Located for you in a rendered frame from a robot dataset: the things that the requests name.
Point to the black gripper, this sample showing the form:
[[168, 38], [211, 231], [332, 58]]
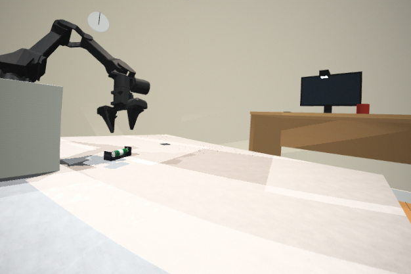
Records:
[[122, 101]]

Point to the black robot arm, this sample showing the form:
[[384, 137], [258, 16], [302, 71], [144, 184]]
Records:
[[30, 64]]

